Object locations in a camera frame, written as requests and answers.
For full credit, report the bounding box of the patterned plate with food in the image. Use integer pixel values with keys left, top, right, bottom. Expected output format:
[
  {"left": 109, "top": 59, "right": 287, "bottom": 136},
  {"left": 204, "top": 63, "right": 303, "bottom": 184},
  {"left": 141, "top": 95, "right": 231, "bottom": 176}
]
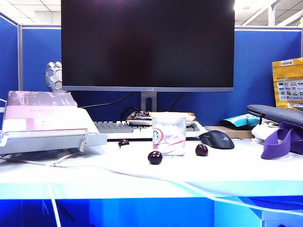
[{"left": 125, "top": 111, "right": 196, "bottom": 126}]

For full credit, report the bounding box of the clear glass with red ribbon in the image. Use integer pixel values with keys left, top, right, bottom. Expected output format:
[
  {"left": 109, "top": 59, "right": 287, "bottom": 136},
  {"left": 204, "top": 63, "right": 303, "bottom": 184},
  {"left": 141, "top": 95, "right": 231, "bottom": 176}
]
[{"left": 151, "top": 115, "right": 187, "bottom": 157}]

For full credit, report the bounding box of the white grey keyboard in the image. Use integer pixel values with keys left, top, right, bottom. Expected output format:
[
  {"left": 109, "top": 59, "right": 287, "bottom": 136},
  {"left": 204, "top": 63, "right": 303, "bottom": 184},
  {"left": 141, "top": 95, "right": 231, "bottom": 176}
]
[{"left": 93, "top": 120, "right": 207, "bottom": 140}]

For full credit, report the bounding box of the black computer monitor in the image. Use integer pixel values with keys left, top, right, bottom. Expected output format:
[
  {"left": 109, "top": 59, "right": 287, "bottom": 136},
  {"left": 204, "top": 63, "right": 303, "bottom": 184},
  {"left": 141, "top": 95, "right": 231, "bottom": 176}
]
[{"left": 61, "top": 0, "right": 235, "bottom": 112}]

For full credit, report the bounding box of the black computer mouse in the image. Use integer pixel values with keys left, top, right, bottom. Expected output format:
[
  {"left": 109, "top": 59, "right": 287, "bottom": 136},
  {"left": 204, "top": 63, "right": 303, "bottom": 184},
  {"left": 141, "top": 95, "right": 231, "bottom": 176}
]
[{"left": 198, "top": 130, "right": 235, "bottom": 150}]

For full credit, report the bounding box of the blue white packet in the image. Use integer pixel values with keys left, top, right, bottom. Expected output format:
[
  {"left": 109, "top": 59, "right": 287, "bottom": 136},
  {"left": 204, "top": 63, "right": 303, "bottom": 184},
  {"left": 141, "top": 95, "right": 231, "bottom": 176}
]
[{"left": 220, "top": 113, "right": 260, "bottom": 130}]

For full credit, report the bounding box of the brown cardboard board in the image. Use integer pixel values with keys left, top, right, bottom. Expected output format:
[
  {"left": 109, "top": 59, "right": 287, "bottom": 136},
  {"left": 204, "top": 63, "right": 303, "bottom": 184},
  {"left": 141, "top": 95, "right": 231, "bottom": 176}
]
[{"left": 205, "top": 125, "right": 255, "bottom": 140}]

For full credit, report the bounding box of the pink book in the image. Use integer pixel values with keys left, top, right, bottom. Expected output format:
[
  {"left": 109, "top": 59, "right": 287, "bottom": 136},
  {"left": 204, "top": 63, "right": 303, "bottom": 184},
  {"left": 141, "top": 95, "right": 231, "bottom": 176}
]
[{"left": 1, "top": 90, "right": 100, "bottom": 133}]

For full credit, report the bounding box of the white geometric figurine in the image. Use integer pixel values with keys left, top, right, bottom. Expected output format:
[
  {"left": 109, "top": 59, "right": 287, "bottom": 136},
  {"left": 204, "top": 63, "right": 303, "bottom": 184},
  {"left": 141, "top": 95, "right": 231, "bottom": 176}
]
[{"left": 45, "top": 61, "right": 63, "bottom": 91}]

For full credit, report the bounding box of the white cloth bundle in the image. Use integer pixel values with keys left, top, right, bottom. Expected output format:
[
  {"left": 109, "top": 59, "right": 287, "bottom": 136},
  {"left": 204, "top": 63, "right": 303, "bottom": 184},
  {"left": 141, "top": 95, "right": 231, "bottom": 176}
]
[{"left": 250, "top": 119, "right": 283, "bottom": 143}]

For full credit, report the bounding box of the blue partition panel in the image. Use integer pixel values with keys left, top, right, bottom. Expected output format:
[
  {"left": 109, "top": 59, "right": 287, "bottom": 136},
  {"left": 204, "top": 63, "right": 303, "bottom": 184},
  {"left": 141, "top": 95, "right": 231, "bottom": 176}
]
[
  {"left": 18, "top": 25, "right": 303, "bottom": 126},
  {"left": 0, "top": 12, "right": 20, "bottom": 95}
]

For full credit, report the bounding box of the grey laptop sleeve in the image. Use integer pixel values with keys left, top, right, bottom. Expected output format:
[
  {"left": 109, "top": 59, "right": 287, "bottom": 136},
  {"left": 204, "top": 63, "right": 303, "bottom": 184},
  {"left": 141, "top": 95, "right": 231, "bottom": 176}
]
[{"left": 246, "top": 104, "right": 303, "bottom": 126}]

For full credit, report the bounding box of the yellow printed bag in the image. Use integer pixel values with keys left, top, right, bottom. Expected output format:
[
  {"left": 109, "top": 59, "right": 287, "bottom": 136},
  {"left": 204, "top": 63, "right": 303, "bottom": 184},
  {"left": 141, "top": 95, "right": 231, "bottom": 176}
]
[{"left": 271, "top": 57, "right": 303, "bottom": 110}]

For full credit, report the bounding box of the black monitor cable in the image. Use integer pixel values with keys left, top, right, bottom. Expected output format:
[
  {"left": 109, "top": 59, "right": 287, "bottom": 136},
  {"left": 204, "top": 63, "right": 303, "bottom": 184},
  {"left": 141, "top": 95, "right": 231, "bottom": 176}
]
[
  {"left": 80, "top": 92, "right": 134, "bottom": 109},
  {"left": 169, "top": 92, "right": 185, "bottom": 112}
]

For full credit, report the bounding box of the long white cable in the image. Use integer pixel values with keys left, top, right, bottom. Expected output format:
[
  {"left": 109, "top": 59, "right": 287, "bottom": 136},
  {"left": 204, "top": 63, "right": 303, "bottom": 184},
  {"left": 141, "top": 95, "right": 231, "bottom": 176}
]
[{"left": 0, "top": 151, "right": 303, "bottom": 217}]

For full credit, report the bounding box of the purple fabric strap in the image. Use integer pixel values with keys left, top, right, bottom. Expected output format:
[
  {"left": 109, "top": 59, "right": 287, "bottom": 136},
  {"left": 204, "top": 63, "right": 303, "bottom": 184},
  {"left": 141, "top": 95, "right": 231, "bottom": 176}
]
[{"left": 260, "top": 121, "right": 303, "bottom": 160}]

